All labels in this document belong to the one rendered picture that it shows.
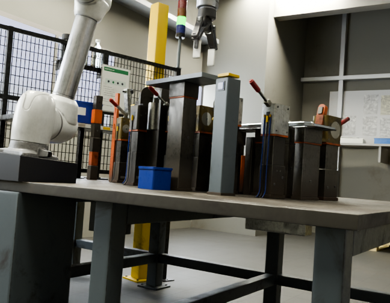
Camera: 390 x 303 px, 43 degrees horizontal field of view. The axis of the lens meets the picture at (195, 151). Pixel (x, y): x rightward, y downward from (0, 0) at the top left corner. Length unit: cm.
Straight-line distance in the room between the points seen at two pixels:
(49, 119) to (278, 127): 92
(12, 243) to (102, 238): 40
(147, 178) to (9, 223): 54
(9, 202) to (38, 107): 40
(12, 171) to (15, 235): 24
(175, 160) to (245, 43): 538
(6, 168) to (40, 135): 20
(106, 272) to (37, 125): 70
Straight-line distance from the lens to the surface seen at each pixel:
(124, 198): 162
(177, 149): 205
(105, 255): 173
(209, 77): 197
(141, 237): 360
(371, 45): 827
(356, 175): 801
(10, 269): 201
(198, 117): 222
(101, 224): 174
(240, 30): 743
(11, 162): 200
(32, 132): 210
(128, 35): 628
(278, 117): 193
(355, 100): 811
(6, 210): 202
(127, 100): 277
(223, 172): 185
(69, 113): 229
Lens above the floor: 77
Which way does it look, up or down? 3 degrees up
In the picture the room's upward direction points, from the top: 4 degrees clockwise
